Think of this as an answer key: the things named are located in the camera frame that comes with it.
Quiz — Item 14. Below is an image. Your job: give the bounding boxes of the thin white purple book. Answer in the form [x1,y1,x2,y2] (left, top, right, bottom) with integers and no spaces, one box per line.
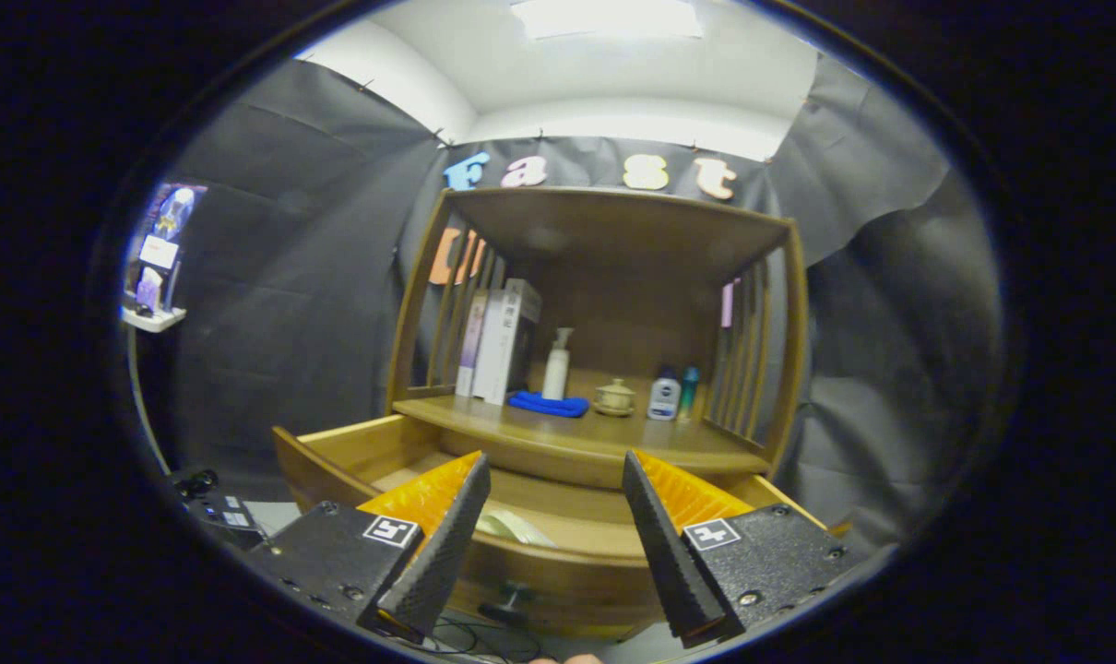
[454,289,492,399]

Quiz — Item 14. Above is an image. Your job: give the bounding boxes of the beige lidded tea cup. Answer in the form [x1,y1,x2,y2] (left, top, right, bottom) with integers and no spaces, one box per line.
[593,377,636,418]

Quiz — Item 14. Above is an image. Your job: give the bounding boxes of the black power strip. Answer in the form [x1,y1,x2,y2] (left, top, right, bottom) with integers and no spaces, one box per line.
[172,468,268,550]

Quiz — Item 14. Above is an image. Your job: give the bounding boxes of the white pump bottle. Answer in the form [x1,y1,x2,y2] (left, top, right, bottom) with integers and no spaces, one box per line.
[541,326,575,402]

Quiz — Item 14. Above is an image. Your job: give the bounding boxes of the wooden cabinet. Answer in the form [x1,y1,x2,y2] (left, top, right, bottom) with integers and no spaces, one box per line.
[385,187,808,490]

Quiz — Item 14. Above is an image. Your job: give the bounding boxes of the black round drawer knob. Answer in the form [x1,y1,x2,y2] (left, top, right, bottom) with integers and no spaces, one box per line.
[480,581,536,626]

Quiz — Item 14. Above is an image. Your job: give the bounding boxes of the blue folded cloth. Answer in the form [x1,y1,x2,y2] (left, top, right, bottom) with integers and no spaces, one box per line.
[507,390,591,419]

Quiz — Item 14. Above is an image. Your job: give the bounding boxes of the white blue lotion bottle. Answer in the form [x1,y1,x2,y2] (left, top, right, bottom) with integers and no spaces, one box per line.
[647,367,682,422]

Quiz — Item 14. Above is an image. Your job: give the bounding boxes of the wooden drawer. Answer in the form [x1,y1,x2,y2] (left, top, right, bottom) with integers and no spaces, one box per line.
[272,413,854,642]

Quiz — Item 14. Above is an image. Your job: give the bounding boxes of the thick white book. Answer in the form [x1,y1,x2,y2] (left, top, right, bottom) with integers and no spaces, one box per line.
[470,279,542,407]

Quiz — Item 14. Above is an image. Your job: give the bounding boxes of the black floor cables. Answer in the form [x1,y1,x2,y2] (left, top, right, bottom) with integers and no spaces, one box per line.
[420,616,559,663]

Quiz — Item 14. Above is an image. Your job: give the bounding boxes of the purple printed display board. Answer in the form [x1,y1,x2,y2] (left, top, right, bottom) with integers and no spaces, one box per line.
[126,183,208,314]

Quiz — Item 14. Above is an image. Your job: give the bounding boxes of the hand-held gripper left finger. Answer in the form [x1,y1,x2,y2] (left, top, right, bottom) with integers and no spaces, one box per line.
[244,450,493,645]

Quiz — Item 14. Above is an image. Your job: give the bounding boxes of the white wall shelf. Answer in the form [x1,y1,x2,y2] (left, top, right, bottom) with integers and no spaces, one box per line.
[120,304,188,333]

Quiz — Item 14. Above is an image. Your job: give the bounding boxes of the black backdrop cloth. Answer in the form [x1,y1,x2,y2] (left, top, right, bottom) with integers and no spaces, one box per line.
[129,55,1002,554]

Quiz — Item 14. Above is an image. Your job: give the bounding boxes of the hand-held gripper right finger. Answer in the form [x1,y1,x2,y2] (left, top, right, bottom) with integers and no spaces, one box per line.
[621,449,877,648]

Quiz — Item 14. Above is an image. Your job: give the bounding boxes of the pale green scrubbing brush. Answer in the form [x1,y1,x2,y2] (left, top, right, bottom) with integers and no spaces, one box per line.
[477,510,559,550]

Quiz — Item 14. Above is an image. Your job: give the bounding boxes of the wooden countertop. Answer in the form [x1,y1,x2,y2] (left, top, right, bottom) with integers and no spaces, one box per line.
[392,369,773,490]

